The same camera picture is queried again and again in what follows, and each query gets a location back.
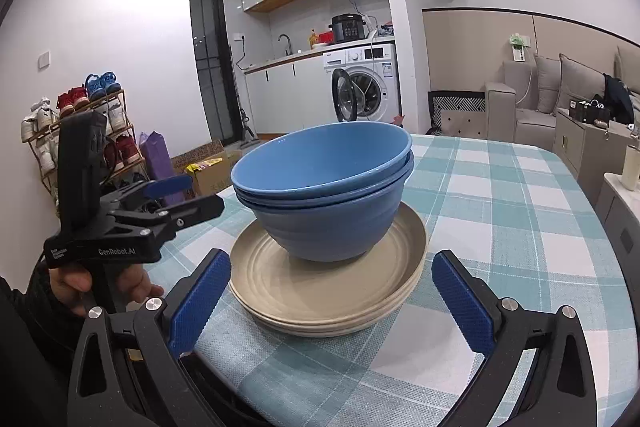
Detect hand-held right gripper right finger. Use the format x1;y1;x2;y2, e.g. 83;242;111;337
430;249;599;427

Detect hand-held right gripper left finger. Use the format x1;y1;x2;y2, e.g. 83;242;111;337
67;248;232;427

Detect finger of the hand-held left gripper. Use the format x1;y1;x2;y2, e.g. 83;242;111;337
106;193;225;249
101;173;194;211

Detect beige plate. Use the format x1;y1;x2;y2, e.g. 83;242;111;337
228;202;429;324
235;267;426;338

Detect blue bowl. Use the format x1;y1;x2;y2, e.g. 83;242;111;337
234;152;416;263
230;122;413;202

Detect person's left forearm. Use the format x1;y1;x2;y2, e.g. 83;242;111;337
0;274;82;427

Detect person's left hand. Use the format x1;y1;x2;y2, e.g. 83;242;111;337
47;259;165;319

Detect purple bag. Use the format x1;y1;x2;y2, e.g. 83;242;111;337
138;131;186;206

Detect brown cardboard box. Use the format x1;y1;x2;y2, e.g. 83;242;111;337
172;139;241;198

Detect wooden shoe rack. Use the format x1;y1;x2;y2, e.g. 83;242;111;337
20;74;149;208

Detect assorted shoes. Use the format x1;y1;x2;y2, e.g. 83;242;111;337
20;73;141;188

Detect teal checked tablecloth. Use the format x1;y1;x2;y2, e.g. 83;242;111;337
145;134;634;427

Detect floor mop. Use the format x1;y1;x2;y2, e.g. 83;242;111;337
235;107;261;148

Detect black glass door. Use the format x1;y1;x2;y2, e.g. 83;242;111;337
189;0;237;148

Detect white kitchen counter cabinets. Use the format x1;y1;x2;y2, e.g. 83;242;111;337
244;52;342;140

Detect grey drawer cabinet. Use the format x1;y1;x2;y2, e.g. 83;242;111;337
552;107;640;188

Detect grey sofa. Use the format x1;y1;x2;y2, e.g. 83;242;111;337
484;44;640;144

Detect cream tumbler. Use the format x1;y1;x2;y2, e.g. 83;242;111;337
622;145;640;192

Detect white washing machine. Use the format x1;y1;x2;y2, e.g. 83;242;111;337
322;42;401;124

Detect black box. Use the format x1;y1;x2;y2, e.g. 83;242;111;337
568;99;614;124

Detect small grey cushion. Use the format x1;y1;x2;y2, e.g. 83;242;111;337
532;53;564;116

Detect black pressure cooker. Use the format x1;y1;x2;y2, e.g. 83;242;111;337
330;13;368;44

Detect large grey cushion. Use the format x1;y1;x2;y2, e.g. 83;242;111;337
554;53;609;116

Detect dark clothes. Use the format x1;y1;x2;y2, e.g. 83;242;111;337
602;73;636;126

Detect wall socket with green plug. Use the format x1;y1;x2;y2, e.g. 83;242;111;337
508;33;532;64

